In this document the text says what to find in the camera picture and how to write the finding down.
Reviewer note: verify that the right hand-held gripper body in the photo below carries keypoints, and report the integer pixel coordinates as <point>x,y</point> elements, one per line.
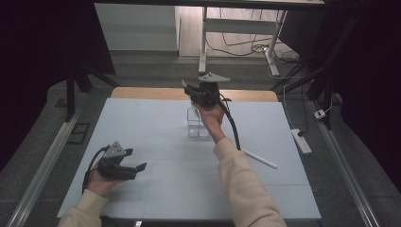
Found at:
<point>206,96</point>

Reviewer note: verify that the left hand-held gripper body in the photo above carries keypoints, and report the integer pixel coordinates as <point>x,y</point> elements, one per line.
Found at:
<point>110,168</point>

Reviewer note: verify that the clear plastic pen holder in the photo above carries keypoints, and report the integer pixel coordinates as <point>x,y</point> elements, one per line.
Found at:
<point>195,127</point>

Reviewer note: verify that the white pen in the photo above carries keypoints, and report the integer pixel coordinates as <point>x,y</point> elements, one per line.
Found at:
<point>261,160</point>

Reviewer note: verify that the person's left hand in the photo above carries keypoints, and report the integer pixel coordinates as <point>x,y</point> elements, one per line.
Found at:
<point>99,186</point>

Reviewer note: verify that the person's right hand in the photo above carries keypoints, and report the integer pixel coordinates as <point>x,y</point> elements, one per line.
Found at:
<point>212,119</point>

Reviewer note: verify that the pale blue table mat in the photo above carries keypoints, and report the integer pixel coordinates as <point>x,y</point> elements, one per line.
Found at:
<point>151,126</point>

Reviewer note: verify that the black floor plate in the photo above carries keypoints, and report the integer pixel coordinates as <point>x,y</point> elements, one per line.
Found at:
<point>78,133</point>

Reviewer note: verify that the white cabinet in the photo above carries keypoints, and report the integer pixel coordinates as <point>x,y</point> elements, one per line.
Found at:
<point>138,28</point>

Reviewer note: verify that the black metal stand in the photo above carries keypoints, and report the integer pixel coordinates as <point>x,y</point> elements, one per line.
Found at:
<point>326,85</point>
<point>70,94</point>

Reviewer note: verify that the white power strip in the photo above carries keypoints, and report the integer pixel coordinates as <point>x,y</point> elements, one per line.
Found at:
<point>301,141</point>

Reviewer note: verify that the small white adapter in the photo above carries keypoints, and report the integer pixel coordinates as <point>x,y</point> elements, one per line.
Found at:
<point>320,114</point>

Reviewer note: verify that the dark curtain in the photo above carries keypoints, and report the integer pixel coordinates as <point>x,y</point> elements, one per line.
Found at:
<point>372,78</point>
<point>31,63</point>

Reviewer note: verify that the aluminium rail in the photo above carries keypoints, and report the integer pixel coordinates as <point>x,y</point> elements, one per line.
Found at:
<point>343,167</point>
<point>47,164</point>

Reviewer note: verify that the white desk frame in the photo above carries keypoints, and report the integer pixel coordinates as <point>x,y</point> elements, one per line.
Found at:
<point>239,26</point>

